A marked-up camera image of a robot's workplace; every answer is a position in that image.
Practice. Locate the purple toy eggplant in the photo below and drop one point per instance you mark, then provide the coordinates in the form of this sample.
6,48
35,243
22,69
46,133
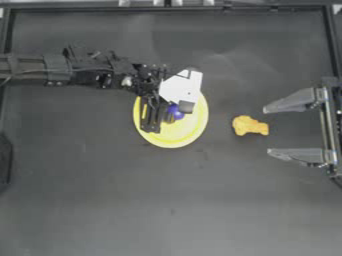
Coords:
178,114

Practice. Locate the yellow plate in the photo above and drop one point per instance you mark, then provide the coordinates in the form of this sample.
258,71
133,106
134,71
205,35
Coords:
187,133

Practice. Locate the toy fried chicken nugget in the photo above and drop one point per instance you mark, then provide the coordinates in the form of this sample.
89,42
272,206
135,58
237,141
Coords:
249,126

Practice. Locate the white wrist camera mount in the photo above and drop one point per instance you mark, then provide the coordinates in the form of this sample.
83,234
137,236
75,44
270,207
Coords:
182,86

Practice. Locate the black metal frame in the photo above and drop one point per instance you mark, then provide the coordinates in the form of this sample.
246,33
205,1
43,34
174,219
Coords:
89,8

